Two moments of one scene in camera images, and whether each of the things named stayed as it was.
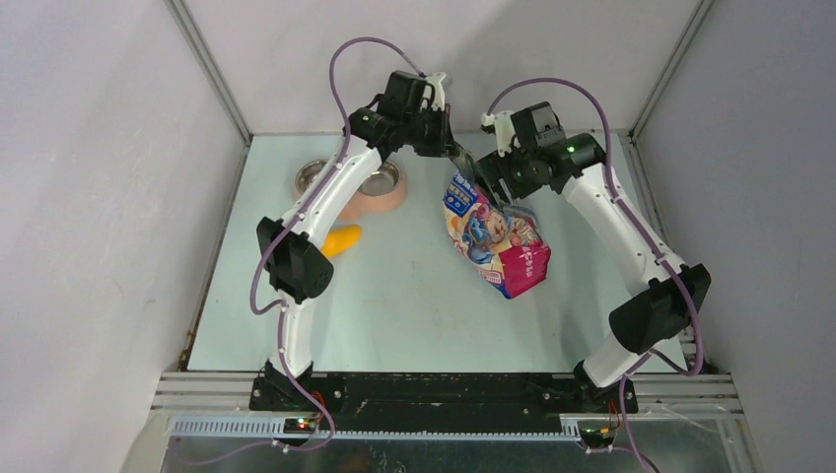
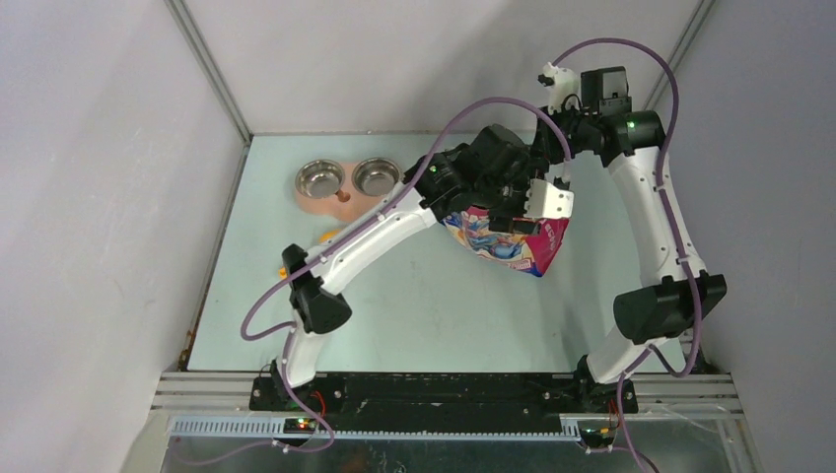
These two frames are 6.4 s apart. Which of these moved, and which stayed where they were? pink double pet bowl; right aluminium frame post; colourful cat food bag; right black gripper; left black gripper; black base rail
Moved: right black gripper; left black gripper; colourful cat food bag
Stayed: pink double pet bowl; right aluminium frame post; black base rail
